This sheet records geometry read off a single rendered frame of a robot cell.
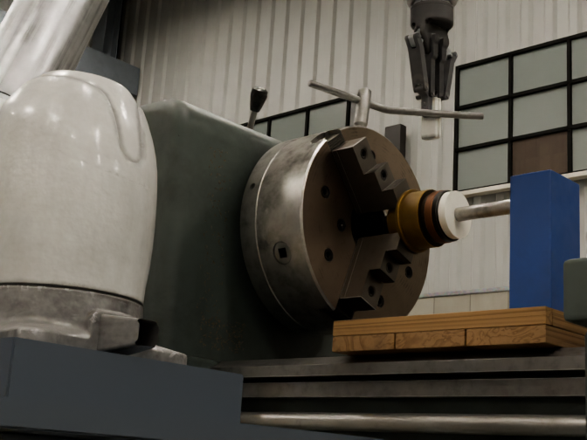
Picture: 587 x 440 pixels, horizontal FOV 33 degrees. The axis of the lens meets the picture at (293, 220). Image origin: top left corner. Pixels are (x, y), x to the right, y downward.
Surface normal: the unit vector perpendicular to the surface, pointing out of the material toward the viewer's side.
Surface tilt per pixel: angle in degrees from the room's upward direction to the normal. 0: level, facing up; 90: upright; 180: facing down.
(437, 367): 90
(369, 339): 90
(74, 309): 85
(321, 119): 90
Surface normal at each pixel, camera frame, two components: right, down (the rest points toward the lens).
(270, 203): -0.67, -0.26
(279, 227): -0.67, -0.04
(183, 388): 0.76, -0.11
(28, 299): -0.11, -0.34
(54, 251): 0.09, -0.13
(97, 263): 0.57, -0.07
